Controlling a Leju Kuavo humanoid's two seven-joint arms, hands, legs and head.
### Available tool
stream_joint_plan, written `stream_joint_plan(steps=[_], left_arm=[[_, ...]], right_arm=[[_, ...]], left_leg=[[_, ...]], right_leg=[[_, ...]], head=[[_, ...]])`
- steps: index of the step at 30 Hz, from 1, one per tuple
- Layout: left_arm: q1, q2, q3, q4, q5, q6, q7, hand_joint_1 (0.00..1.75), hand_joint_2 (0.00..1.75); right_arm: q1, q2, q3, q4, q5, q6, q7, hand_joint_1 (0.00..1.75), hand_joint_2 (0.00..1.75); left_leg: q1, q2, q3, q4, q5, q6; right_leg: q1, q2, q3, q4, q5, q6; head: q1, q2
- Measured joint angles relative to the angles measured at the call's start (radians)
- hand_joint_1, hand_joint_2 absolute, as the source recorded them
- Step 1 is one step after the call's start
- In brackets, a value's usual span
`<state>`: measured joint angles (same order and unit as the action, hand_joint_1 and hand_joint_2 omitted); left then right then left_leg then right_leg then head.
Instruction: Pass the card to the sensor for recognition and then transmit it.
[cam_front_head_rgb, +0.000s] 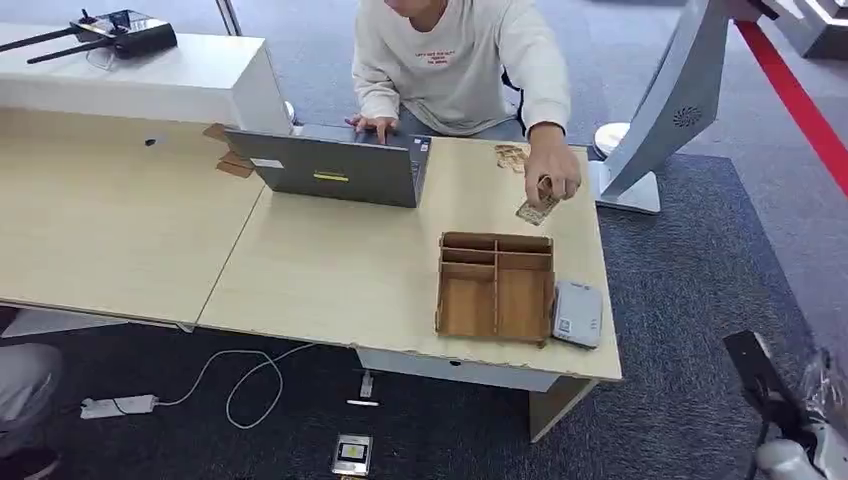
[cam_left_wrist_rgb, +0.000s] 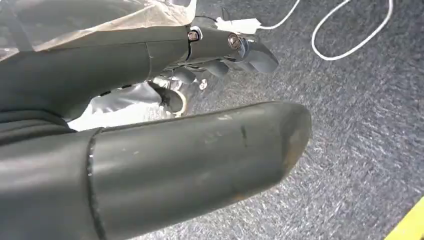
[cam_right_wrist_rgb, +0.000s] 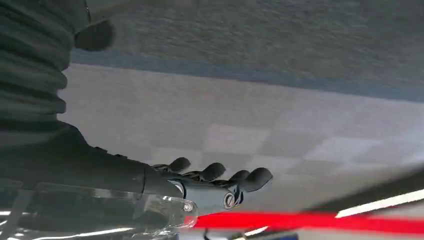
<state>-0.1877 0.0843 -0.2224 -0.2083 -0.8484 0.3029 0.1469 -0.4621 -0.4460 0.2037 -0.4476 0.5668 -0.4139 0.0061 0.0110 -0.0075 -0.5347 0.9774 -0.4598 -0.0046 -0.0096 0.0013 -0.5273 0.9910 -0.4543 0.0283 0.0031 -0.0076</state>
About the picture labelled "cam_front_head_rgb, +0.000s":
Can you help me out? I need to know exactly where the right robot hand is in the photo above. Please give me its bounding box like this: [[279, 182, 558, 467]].
[[722, 329, 848, 442]]

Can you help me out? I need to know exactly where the person's left hand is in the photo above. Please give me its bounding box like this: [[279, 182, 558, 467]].
[[522, 121, 584, 211]]

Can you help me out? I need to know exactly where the person's right hand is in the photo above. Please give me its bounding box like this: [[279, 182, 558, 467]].
[[345, 113, 401, 146]]

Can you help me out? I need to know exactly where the thin printed card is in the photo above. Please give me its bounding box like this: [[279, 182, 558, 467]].
[[515, 176, 562, 228]]

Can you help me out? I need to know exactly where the grey laptop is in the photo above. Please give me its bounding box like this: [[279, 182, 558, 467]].
[[223, 123, 433, 210]]

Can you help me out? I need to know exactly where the white round disc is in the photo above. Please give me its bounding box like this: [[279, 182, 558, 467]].
[[592, 121, 631, 160]]

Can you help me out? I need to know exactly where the person in pale top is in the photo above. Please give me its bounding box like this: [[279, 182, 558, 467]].
[[350, 0, 572, 142]]

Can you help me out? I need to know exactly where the wooden compartment box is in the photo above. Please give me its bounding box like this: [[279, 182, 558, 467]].
[[434, 231, 556, 348]]

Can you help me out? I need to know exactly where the grey kiosk stand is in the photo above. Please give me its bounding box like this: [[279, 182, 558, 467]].
[[586, 0, 782, 216]]

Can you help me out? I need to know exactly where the metal pole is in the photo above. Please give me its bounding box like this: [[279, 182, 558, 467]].
[[214, 0, 244, 38]]

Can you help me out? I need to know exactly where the white counter block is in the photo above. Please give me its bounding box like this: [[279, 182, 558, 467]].
[[0, 22, 295, 136]]

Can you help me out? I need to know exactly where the pale wooden desk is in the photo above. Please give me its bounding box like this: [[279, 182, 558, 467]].
[[0, 107, 625, 444]]

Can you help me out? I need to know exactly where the black remote controller with antennas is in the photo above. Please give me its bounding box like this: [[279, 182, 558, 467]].
[[0, 8, 179, 66]]

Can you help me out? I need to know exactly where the grey display platform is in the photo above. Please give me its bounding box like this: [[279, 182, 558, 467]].
[[771, 0, 848, 62]]

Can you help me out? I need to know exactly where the silver device with screen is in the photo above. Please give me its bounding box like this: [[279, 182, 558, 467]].
[[330, 433, 374, 479]]

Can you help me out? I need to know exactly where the white power strip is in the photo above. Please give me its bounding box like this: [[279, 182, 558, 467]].
[[79, 394, 160, 421]]

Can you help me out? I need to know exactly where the person's leg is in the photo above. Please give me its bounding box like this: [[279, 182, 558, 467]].
[[0, 341, 66, 480]]

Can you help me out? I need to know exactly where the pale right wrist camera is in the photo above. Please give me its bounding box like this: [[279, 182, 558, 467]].
[[809, 423, 848, 480]]

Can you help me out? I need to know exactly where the white power cable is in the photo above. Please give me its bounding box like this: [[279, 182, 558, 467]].
[[154, 341, 319, 431]]

